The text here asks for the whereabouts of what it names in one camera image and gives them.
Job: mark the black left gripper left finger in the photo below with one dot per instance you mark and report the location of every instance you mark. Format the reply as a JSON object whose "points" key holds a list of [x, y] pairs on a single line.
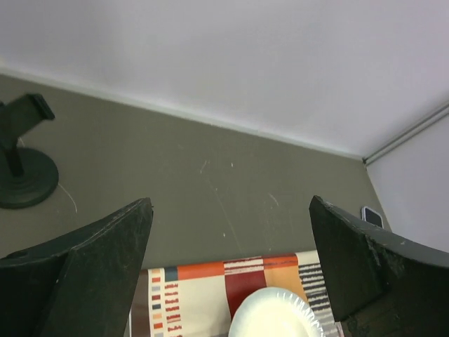
{"points": [[79, 284]]}

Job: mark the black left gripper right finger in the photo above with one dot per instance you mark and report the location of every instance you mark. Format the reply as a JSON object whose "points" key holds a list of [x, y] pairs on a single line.
{"points": [[379, 283]]}

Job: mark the phone with lilac case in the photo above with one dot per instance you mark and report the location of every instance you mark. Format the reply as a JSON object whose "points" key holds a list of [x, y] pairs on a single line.
{"points": [[371, 216]]}

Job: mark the black phone stand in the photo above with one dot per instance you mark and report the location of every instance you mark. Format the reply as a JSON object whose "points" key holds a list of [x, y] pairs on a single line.
{"points": [[28, 176]]}

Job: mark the white ceramic plate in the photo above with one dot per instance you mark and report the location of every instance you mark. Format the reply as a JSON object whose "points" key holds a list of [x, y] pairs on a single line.
{"points": [[274, 311]]}

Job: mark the colourful patterned placemat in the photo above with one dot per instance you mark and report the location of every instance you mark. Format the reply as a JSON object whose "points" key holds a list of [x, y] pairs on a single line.
{"points": [[201, 299]]}

